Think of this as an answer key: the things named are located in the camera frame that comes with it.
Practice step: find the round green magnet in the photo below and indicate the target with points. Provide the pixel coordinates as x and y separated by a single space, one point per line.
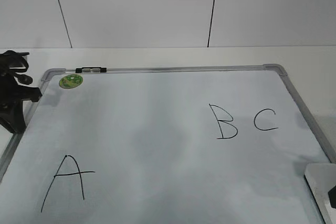
70 81

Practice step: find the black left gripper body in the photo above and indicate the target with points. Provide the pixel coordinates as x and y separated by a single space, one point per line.
15 90

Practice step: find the white whiteboard with aluminium frame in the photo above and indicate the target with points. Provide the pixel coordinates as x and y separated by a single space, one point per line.
166 145

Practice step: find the white whiteboard eraser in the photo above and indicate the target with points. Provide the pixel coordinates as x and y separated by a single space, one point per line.
320 178

